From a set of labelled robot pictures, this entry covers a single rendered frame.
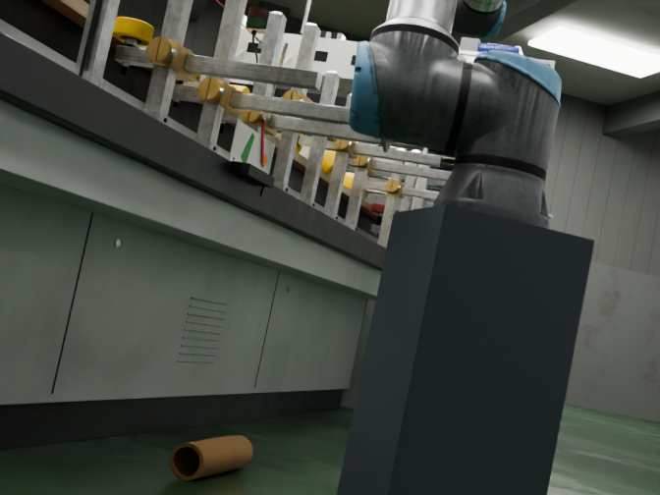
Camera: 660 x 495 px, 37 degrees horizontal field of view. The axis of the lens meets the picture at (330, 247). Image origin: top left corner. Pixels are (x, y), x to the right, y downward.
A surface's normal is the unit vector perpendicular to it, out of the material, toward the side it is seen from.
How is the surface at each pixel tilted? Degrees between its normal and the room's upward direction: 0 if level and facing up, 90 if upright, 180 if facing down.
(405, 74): 81
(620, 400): 90
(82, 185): 90
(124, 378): 90
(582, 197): 90
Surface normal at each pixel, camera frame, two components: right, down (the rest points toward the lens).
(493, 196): -0.11, -0.43
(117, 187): 0.94, 0.18
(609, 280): 0.25, -0.02
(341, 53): -0.27, -0.12
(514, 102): -0.01, -0.08
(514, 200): 0.26, -0.36
